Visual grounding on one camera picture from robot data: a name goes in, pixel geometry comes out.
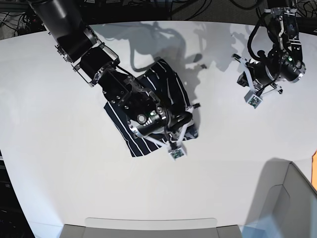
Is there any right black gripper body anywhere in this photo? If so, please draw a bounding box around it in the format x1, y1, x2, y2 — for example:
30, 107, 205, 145
127, 106, 193, 138

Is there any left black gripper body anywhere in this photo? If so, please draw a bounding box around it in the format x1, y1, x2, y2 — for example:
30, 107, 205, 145
246, 50, 306, 87

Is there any navy white striped T-shirt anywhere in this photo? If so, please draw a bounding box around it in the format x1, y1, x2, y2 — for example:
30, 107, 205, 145
99, 59, 192, 157

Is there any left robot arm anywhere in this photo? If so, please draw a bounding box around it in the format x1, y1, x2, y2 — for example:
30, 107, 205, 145
246, 0, 306, 90

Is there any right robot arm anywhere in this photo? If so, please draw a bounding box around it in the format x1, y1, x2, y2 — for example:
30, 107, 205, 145
29, 0, 193, 141

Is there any yellow orange cloth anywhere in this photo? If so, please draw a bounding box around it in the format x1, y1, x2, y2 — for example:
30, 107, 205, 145
311, 151, 317, 189

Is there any grey tray at bottom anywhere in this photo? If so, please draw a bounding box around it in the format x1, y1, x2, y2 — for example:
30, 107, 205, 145
60, 217, 242, 238

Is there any grey bin at right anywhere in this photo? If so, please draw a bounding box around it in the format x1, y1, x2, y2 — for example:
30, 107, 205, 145
241, 158, 317, 238

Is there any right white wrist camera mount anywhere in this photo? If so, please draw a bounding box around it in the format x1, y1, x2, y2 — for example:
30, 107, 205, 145
145, 103, 201, 160

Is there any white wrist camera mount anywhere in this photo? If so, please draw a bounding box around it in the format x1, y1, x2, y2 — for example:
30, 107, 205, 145
145, 103, 201, 160
232, 54, 283, 109

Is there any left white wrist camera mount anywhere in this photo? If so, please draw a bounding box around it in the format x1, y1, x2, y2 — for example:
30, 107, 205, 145
232, 54, 283, 109

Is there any black cable bundle left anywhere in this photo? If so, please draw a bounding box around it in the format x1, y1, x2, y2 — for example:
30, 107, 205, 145
0, 0, 50, 38

